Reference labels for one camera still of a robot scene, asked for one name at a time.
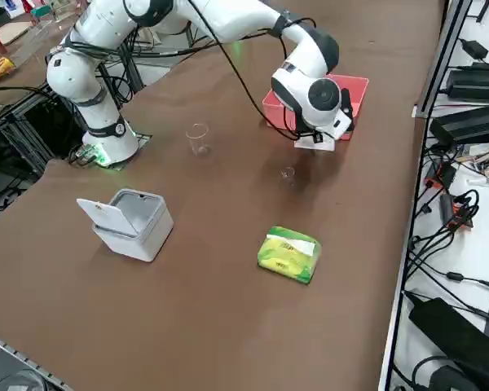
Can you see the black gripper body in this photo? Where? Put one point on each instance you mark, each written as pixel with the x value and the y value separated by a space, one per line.
pixel 317 138

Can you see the small glass beaker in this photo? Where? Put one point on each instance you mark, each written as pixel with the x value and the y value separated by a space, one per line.
pixel 287 176

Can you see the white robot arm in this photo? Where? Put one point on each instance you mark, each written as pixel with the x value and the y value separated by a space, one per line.
pixel 85 65

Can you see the pink plastic container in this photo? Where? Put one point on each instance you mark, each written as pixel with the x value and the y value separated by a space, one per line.
pixel 356 91

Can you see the green tissue pack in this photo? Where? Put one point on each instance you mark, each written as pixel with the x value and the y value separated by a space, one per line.
pixel 287 256

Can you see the white flip-lid trash bin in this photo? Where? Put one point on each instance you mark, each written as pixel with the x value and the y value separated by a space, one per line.
pixel 134 228

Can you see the large black power brick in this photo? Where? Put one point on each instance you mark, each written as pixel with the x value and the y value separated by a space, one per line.
pixel 477 83
pixel 468 122

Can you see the small black power adapter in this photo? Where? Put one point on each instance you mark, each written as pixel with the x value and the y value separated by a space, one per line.
pixel 474 48

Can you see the brown cardboard sheet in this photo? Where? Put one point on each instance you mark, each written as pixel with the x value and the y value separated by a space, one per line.
pixel 12 30

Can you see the aluminium profile post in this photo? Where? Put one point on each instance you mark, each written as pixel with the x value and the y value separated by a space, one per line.
pixel 444 53

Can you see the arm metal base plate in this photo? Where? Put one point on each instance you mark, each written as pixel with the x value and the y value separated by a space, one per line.
pixel 143 138

